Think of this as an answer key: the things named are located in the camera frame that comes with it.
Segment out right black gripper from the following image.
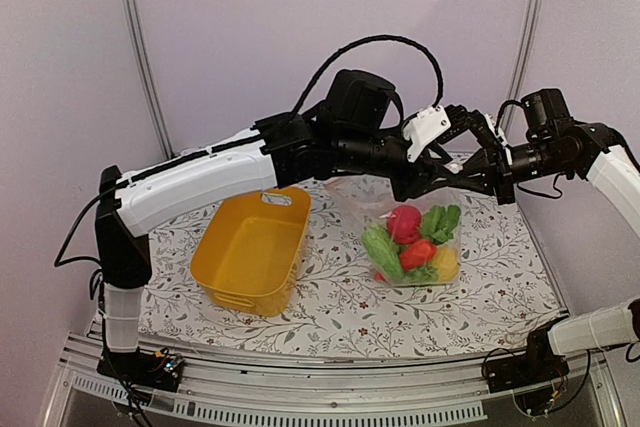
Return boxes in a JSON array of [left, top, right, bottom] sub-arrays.
[[456, 136, 571, 205]]

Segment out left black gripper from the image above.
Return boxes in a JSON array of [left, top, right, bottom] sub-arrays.
[[337, 119, 461, 202]]

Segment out green toy lettuce leaf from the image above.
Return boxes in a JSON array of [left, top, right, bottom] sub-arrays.
[[419, 204, 461, 245]]

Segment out red toy apple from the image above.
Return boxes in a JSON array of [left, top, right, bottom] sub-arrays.
[[386, 205, 422, 245]]

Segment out clear zip top bag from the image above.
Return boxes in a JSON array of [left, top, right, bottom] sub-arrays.
[[326, 175, 462, 287]]

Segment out red toy tomato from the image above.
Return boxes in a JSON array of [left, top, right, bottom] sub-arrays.
[[399, 239, 437, 272]]

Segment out yellow toy lemon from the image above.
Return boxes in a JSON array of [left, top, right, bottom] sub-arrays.
[[430, 245, 459, 283]]

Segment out green toy cucumber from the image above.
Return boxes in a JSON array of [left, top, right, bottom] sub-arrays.
[[361, 224, 404, 282]]

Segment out green toy grapes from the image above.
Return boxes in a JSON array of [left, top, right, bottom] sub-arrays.
[[401, 266, 439, 286]]

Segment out yellow plastic basket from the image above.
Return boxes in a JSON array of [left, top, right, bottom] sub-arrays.
[[190, 187, 312, 317]]

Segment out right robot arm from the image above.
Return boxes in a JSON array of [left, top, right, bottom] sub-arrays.
[[438, 88, 639, 383]]

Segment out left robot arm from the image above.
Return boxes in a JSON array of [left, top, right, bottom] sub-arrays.
[[87, 70, 454, 381]]

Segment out floral table mat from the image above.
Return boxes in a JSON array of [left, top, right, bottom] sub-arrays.
[[138, 178, 565, 358]]

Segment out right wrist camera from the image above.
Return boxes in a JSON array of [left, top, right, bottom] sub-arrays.
[[468, 110, 508, 149]]

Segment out left black cable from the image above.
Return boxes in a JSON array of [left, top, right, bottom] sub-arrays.
[[287, 34, 445, 121]]

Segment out black cable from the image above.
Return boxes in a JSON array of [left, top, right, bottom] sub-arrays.
[[497, 99, 640, 201], [287, 34, 445, 121]]

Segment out right black cable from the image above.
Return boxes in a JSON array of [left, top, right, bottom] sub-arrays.
[[497, 99, 640, 201]]

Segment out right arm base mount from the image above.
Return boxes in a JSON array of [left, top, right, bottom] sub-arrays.
[[481, 325, 569, 417]]

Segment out front aluminium rail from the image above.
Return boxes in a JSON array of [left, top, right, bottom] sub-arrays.
[[39, 326, 630, 426]]

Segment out right aluminium frame post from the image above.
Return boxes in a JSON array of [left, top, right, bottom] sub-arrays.
[[502, 0, 550, 133]]

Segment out aluminium frame post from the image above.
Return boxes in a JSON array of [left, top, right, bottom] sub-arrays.
[[122, 0, 175, 159], [502, 0, 550, 133]]

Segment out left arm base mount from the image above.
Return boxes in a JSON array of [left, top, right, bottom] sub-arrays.
[[97, 348, 185, 393]]

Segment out left aluminium frame post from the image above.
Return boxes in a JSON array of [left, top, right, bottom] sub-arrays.
[[122, 0, 175, 159]]

